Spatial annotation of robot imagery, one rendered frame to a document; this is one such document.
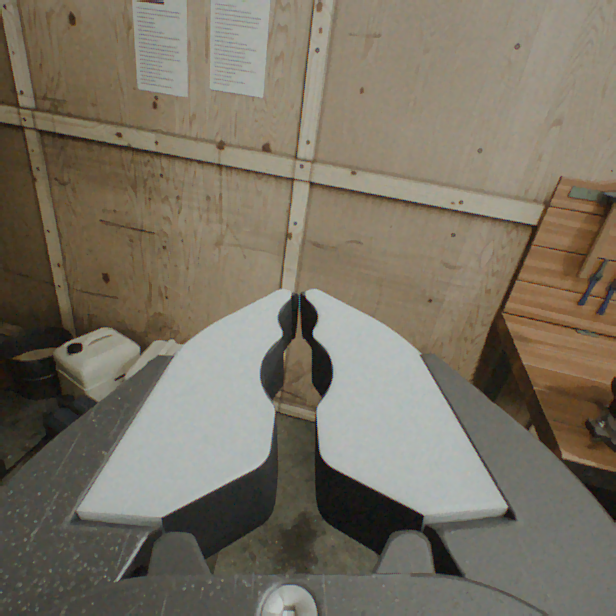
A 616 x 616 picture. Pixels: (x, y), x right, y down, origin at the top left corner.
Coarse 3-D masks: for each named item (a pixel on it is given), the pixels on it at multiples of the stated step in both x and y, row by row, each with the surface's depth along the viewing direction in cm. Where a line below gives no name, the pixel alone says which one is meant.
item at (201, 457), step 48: (240, 336) 10; (288, 336) 12; (192, 384) 8; (240, 384) 8; (144, 432) 7; (192, 432) 7; (240, 432) 7; (96, 480) 6; (144, 480) 6; (192, 480) 6; (240, 480) 6; (192, 528) 6; (240, 528) 7
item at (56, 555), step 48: (144, 384) 8; (96, 432) 7; (48, 480) 6; (0, 528) 5; (48, 528) 5; (96, 528) 5; (144, 528) 5; (0, 576) 5; (48, 576) 5; (96, 576) 5
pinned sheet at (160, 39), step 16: (144, 0) 137; (160, 0) 136; (176, 0) 135; (144, 16) 139; (160, 16) 138; (176, 16) 137; (144, 32) 142; (160, 32) 141; (176, 32) 139; (144, 48) 144; (160, 48) 143; (176, 48) 142; (144, 64) 147; (160, 64) 145; (176, 64) 144; (144, 80) 149; (160, 80) 148; (176, 80) 147
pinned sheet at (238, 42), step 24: (216, 0) 132; (240, 0) 130; (264, 0) 129; (216, 24) 135; (240, 24) 134; (264, 24) 132; (216, 48) 139; (240, 48) 137; (264, 48) 135; (216, 72) 142; (240, 72) 140; (264, 72) 138
